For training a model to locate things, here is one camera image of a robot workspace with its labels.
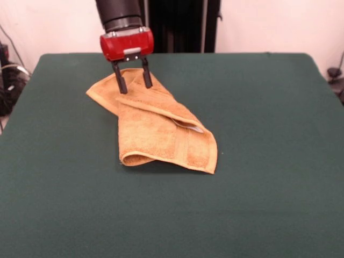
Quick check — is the dark green table cloth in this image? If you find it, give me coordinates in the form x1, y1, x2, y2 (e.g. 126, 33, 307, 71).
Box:
0, 52, 344, 258

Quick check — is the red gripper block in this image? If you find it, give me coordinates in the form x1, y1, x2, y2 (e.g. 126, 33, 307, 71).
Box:
99, 26, 154, 95

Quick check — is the bundle of black cables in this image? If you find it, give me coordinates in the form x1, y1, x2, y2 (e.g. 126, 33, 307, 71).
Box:
0, 63, 31, 117

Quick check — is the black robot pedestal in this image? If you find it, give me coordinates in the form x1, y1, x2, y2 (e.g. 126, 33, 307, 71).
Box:
142, 0, 223, 54

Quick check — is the black power strip red switch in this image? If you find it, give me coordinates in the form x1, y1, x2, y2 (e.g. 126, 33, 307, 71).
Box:
0, 42, 10, 67

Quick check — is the orange terry towel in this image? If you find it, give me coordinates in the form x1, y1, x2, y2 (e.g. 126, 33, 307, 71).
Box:
85, 67, 217, 175

